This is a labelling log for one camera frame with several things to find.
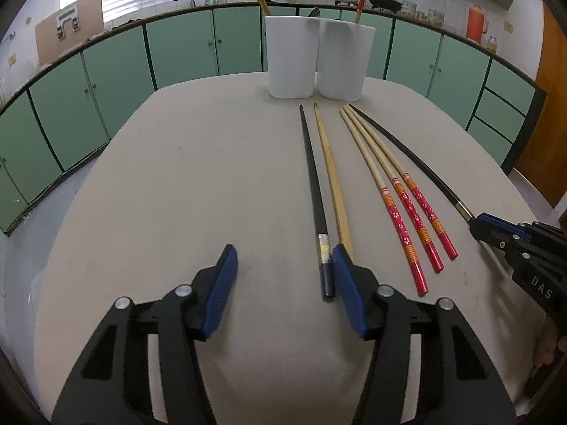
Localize black chopstick gold band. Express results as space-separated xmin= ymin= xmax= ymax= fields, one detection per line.
xmin=349 ymin=104 xmax=476 ymax=223

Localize black chopstick silver band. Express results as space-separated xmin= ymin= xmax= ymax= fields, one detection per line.
xmin=299 ymin=106 xmax=335 ymax=301

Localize green lower kitchen cabinets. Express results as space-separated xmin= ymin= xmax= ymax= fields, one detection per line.
xmin=1 ymin=4 xmax=546 ymax=231

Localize person right hand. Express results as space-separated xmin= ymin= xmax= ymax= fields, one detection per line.
xmin=533 ymin=317 xmax=567 ymax=368

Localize wooden door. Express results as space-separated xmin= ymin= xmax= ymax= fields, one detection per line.
xmin=516 ymin=6 xmax=567 ymax=206

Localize glass jar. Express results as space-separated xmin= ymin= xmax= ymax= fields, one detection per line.
xmin=486 ymin=36 xmax=498 ymax=54

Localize orange thermos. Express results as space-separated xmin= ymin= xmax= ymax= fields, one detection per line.
xmin=465 ymin=4 xmax=488 ymax=44

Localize black wok on stove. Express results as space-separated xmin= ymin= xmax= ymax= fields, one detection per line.
xmin=368 ymin=0 xmax=403 ymax=13

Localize white double utensil holder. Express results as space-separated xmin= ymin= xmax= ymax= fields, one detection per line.
xmin=265 ymin=16 xmax=377 ymax=102

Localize cardboard box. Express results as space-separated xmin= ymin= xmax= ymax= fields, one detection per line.
xmin=35 ymin=0 xmax=105 ymax=67

